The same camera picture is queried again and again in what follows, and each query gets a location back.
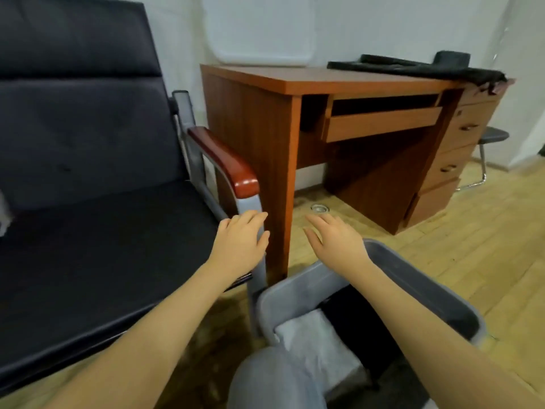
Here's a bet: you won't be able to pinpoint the white plastic tray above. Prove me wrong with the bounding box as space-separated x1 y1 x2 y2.
199 0 318 68

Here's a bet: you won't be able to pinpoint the black office chair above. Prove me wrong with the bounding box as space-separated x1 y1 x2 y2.
431 50 511 147

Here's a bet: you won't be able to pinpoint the person's left hand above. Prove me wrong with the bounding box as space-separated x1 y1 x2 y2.
207 210 272 288

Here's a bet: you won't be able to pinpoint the black board green print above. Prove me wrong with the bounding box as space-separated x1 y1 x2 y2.
327 53 510 90

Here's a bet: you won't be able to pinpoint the person's right hand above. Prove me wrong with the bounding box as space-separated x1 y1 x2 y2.
304 212 374 279

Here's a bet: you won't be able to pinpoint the brown wooden desk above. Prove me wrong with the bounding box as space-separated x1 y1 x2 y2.
199 64 517 288

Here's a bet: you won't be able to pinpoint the person's blue jeans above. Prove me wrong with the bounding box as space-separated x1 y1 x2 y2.
225 345 329 409

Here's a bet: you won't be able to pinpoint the grey garment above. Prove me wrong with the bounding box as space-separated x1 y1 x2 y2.
271 307 369 399

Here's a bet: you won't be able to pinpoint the chrome chair leg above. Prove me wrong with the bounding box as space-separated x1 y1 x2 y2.
456 140 490 193

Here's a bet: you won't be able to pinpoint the brown wooden bench armrest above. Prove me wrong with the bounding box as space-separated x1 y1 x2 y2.
186 126 262 200

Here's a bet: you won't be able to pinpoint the black garment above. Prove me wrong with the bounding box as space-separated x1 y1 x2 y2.
320 283 408 382

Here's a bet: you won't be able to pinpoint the person's left forearm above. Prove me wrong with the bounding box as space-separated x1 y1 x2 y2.
47 270 235 409

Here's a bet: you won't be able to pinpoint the person's right forearm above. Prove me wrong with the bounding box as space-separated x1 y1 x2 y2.
351 264 545 409

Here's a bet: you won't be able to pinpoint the brown wooden cabinet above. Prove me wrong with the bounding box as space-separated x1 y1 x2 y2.
404 79 512 232

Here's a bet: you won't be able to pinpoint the black leather bench seat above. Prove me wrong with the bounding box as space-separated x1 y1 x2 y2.
0 0 258 397

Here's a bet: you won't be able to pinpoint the grey plastic storage bin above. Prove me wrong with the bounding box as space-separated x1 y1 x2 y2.
254 238 489 409

